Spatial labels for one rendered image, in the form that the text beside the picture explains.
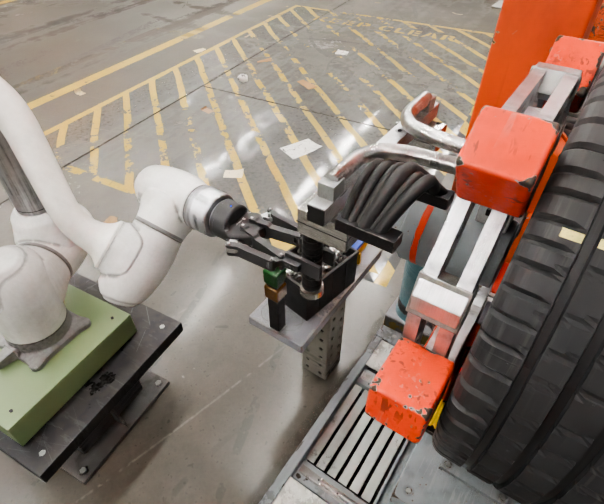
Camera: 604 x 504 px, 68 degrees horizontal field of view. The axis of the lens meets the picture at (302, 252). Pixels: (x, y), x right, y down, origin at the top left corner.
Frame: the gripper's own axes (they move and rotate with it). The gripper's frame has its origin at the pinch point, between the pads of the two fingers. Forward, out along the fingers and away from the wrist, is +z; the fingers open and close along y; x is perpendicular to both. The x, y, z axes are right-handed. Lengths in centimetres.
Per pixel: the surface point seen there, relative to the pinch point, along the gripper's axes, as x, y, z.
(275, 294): -22.9, -5.8, -13.2
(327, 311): -38.0, -19.2, -7.0
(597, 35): -23, -248, 17
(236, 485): -83, 17, -13
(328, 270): -27.4, -23.1, -9.6
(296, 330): -38.0, -9.5, -10.1
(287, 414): -83, -8, -13
